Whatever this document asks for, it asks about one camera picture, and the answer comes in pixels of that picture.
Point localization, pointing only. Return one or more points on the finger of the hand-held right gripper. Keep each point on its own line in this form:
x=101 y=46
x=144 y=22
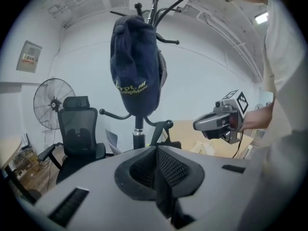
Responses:
x=214 y=134
x=204 y=123

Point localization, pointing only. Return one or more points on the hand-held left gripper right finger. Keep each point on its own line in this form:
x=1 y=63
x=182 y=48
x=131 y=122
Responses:
x=223 y=186

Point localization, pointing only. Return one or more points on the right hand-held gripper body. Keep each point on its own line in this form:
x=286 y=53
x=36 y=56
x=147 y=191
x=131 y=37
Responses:
x=237 y=105

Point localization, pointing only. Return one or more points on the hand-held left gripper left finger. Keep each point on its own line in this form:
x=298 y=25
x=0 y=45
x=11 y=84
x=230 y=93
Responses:
x=96 y=189

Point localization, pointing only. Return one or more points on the black stand with round base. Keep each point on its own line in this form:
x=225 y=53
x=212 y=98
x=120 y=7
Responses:
x=139 y=141

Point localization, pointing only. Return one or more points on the person's right forearm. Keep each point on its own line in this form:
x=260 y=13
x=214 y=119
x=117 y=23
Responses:
x=257 y=118

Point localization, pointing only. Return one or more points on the wooden table with white legs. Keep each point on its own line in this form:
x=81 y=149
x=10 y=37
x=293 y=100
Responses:
x=185 y=131

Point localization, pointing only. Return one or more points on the grey chair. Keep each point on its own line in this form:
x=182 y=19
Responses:
x=113 y=141

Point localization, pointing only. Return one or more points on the grey hat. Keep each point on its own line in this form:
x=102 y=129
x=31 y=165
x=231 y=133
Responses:
x=164 y=73

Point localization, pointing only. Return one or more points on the person's white t-shirt torso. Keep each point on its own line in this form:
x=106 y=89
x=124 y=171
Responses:
x=281 y=56

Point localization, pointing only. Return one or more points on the black mesh office chair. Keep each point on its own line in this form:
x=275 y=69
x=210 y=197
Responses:
x=77 y=121

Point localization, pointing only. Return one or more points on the ceiling light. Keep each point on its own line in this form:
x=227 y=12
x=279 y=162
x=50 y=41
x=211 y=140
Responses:
x=261 y=18

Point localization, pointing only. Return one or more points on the navy blue cap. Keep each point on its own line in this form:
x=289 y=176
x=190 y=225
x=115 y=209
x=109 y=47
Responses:
x=134 y=61

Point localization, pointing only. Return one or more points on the round wooden table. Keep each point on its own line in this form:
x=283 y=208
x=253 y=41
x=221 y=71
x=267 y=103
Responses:
x=9 y=150

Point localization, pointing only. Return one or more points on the black standing fan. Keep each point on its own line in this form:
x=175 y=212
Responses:
x=54 y=103

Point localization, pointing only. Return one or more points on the grey wall electrical panel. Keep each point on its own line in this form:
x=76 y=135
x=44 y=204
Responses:
x=29 y=56

